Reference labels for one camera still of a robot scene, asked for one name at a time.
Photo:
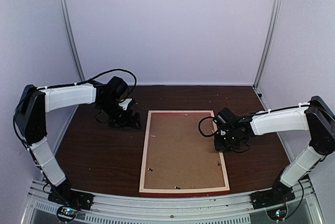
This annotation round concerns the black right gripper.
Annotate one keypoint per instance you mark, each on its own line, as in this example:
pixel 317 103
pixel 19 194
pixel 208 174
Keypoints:
pixel 220 147

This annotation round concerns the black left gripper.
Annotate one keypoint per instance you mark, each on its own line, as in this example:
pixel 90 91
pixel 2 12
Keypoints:
pixel 125 120

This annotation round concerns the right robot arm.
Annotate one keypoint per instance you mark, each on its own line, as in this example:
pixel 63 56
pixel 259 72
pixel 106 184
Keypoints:
pixel 312 119

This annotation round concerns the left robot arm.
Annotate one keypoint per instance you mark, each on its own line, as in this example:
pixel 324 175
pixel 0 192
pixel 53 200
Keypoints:
pixel 29 119

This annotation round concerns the right circuit board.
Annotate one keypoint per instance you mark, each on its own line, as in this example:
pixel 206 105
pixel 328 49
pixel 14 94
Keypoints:
pixel 277 214

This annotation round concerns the circuit board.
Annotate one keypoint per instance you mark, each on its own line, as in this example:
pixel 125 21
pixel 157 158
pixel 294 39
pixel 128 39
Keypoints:
pixel 66 213
pixel 277 214

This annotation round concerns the left circuit board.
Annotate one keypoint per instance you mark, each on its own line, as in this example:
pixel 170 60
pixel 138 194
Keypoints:
pixel 66 213

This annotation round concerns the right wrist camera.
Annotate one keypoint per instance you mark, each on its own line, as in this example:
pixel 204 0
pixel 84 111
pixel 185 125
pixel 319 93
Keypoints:
pixel 224 118

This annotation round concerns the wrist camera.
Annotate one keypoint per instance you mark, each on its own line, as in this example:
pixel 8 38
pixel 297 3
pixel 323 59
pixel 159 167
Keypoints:
pixel 116 87
pixel 224 118

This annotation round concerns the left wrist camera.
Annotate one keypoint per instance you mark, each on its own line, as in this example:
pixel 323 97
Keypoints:
pixel 116 87

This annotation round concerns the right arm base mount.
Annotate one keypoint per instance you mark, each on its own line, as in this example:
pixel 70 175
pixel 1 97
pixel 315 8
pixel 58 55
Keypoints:
pixel 277 194

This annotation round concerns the aluminium front rail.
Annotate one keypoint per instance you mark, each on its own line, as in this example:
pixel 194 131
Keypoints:
pixel 231 208

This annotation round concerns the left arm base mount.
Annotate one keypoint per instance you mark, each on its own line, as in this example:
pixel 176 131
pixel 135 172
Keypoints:
pixel 70 197

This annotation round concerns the right aluminium corner post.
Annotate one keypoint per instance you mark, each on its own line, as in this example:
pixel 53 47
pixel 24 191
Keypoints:
pixel 268 42

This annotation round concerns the aluminium corner post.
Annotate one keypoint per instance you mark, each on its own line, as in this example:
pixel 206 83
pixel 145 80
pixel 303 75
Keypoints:
pixel 71 40
pixel 268 42

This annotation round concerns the left aluminium corner post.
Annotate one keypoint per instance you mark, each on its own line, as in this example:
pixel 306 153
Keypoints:
pixel 71 40

